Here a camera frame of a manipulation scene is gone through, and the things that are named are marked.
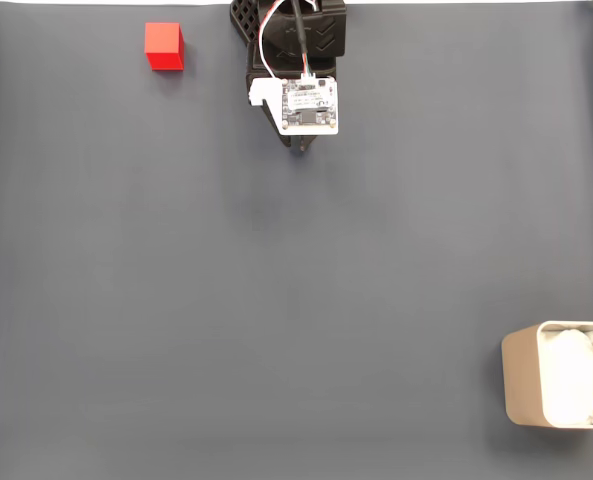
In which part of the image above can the red cube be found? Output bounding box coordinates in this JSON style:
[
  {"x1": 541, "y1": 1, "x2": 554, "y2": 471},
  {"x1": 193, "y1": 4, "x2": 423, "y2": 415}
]
[{"x1": 144, "y1": 21, "x2": 186, "y2": 72}]

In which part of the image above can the beige open box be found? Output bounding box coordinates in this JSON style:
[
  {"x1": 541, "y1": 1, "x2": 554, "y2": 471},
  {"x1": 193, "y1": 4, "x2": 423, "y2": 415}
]
[{"x1": 500, "y1": 320, "x2": 593, "y2": 430}]

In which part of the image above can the blue-grey table mat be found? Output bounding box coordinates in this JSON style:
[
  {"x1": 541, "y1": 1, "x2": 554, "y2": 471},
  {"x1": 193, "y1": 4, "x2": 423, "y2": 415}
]
[{"x1": 0, "y1": 3, "x2": 593, "y2": 480}]

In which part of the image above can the white crumpled tissue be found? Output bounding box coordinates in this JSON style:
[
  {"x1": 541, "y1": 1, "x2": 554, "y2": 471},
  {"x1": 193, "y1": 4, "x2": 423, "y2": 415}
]
[{"x1": 543, "y1": 327, "x2": 593, "y2": 426}]

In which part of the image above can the white mounted camera board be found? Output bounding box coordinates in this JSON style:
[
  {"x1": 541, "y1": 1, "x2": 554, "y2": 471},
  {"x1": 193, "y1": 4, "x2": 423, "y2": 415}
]
[{"x1": 248, "y1": 73, "x2": 339, "y2": 137}]

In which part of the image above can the black cable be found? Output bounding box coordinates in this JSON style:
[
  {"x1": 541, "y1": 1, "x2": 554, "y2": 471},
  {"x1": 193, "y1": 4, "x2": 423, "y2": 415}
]
[{"x1": 289, "y1": 0, "x2": 311, "y2": 76}]

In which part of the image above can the white red green wire bundle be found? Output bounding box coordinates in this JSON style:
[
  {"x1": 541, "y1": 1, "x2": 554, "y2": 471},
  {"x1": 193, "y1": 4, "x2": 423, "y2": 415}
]
[{"x1": 257, "y1": 0, "x2": 322, "y2": 81}]

